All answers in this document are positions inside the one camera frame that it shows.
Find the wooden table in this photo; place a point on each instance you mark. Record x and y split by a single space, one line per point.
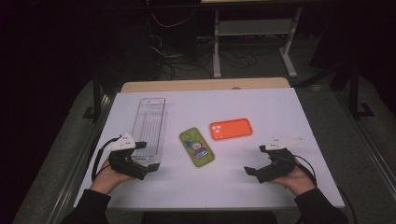
202 84

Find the white metal desk frame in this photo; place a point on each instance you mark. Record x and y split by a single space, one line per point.
255 27

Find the clear plastic bin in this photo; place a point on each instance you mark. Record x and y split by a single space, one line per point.
149 124

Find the grey metal rail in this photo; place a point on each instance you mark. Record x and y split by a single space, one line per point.
77 165
370 149

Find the black computer tower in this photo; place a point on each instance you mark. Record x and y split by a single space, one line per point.
174 34

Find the orange phone case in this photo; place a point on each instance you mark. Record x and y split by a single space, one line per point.
233 129

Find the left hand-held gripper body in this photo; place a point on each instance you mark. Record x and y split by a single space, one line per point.
124 155

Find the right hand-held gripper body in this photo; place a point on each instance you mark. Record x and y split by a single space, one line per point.
278 165

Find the black metal stand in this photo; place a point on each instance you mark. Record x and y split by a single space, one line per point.
96 93
353 93

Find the person's left hand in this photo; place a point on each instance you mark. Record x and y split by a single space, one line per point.
107 180

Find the person's right hand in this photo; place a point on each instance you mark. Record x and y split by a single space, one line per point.
297 182

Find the green cartoon phone case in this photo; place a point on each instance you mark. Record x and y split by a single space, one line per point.
196 146

